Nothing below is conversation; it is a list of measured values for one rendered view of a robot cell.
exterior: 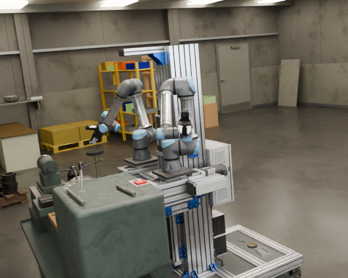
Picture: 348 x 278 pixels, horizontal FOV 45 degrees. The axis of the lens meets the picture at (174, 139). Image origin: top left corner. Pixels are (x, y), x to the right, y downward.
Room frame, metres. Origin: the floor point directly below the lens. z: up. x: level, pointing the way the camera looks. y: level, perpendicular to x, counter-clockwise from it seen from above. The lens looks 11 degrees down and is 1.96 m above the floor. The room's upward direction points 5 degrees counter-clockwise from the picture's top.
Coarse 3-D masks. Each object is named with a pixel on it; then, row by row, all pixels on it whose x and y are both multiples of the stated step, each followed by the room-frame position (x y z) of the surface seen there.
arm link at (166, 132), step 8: (168, 80) 2.81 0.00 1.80; (160, 88) 2.80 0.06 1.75; (168, 88) 2.77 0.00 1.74; (160, 96) 2.77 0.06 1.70; (168, 96) 2.74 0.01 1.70; (160, 104) 2.72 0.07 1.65; (168, 104) 2.69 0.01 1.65; (160, 112) 2.67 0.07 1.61; (168, 112) 2.64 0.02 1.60; (160, 120) 2.62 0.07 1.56; (168, 120) 2.59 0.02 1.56; (160, 128) 2.55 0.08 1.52; (168, 128) 2.54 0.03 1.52; (160, 136) 2.53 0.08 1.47; (168, 136) 2.52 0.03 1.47
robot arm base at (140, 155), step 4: (136, 148) 3.23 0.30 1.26; (140, 148) 3.22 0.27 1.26; (144, 148) 3.23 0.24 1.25; (136, 152) 3.22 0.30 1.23; (140, 152) 3.21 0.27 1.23; (144, 152) 3.22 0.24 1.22; (148, 152) 3.25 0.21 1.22; (136, 156) 3.22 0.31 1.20; (140, 156) 3.21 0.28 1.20; (144, 156) 3.21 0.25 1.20; (148, 156) 3.23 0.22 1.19; (136, 160) 3.21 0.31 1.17; (140, 160) 3.20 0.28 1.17; (144, 160) 3.20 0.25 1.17
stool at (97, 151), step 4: (88, 152) 6.58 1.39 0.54; (92, 152) 6.56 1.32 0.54; (96, 152) 6.53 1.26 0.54; (100, 152) 6.55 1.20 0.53; (96, 156) 6.63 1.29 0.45; (96, 160) 6.62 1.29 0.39; (96, 164) 6.62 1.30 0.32; (96, 168) 6.62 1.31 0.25; (96, 172) 6.63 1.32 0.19; (104, 176) 6.85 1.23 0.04
